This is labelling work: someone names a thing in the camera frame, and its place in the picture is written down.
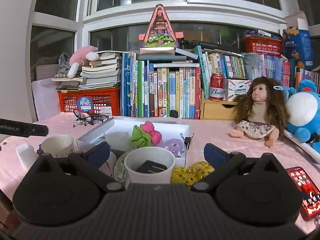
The row of upright books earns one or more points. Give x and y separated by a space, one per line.
161 85

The black binder clip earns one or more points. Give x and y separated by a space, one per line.
187 140

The white paper cup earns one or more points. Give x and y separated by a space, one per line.
59 146

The purple plush toy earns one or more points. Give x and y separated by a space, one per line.
175 146

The grey plush toy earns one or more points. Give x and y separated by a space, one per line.
64 65

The blue cardboard box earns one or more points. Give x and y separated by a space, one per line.
297 41

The white fluffy plush toy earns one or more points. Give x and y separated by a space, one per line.
119 141

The red basket on books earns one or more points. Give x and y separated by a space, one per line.
261 45

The small white carton box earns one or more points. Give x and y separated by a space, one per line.
236 87

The red beer can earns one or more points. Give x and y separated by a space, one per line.
217 87

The yellow sequin bow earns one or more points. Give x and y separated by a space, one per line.
192 174

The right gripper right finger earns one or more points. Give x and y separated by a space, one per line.
224 164

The white foam block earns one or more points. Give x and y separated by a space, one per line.
27 155

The pink white plush toy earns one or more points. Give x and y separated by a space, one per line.
81 58

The blue white plush toy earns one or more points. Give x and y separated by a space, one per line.
302 105

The stack of books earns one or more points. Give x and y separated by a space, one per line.
102 73

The red plastic basket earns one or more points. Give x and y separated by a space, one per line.
102 100

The green pink plush flower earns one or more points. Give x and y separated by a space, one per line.
145 135

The pink tablecloth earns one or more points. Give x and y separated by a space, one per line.
259 200

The white cardboard box tray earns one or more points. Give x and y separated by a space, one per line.
168 129

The brown haired doll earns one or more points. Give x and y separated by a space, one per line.
261 113

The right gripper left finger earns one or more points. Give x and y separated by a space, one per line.
87 165

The triangular pink toy house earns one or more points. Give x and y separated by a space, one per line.
159 38

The right row of books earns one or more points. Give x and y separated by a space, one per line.
249 66

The paper cup with dog drawing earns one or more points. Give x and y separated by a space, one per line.
150 165

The red smartphone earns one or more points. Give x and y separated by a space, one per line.
309 191

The wooden drawer box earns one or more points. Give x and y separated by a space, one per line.
216 110

